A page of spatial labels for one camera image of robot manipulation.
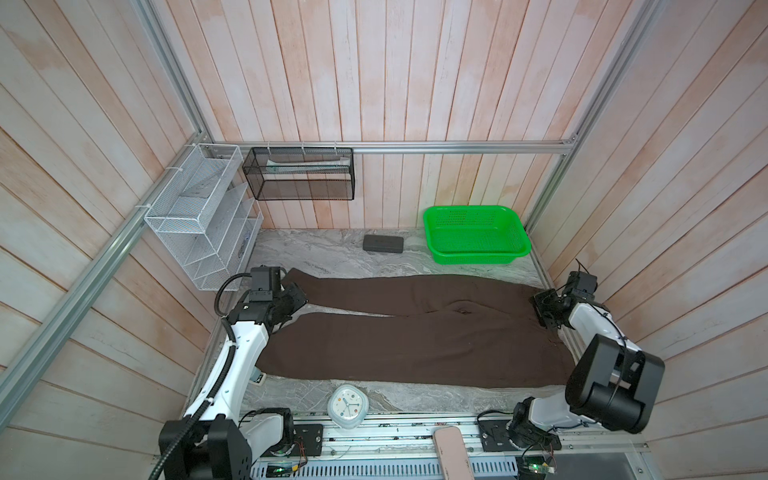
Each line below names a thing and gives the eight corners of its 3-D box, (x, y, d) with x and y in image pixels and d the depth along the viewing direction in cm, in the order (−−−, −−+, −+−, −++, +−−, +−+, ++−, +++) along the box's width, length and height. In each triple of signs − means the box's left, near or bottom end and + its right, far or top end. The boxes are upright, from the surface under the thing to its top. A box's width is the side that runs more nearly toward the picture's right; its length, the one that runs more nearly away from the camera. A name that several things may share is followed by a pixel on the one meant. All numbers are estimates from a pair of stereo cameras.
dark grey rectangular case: (362, 250, 116) (362, 246, 114) (364, 237, 121) (364, 233, 119) (403, 253, 115) (403, 249, 113) (403, 240, 120) (404, 236, 118)
